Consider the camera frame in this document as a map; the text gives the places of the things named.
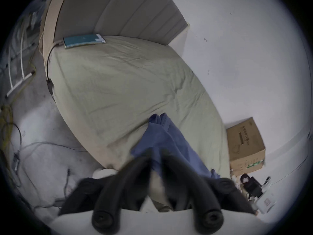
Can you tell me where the dark blue shirt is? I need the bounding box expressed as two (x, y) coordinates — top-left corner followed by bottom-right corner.
(131, 113), (222, 180)

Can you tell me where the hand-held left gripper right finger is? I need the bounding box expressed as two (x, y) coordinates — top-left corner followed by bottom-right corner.
(160, 149), (255, 235)

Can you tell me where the black charging cable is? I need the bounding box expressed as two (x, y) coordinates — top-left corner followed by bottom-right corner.
(45, 40), (65, 105)

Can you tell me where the yellow cable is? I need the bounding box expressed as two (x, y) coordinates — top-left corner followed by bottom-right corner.
(0, 31), (37, 156)

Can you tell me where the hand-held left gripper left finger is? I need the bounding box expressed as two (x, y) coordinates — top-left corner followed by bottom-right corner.
(58, 149), (152, 235)

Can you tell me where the grey padded headboard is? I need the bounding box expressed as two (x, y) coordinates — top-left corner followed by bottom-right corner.
(39, 0), (189, 46)

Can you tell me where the teal phone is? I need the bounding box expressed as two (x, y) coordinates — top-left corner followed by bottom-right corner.
(63, 34), (107, 49)

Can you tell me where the white pipe frame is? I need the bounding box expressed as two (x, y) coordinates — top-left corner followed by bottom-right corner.
(5, 26), (33, 98)

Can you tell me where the bed with pale green sheet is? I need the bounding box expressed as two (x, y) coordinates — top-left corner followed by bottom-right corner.
(40, 25), (231, 212)

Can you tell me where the black floor cable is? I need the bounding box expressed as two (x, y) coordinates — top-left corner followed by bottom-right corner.
(10, 123), (88, 209)

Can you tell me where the spare hand-held gripper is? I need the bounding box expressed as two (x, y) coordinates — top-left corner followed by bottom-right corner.
(240, 173), (277, 215)

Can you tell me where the brown cardboard carton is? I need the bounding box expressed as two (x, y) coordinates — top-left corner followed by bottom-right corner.
(226, 117), (266, 177)

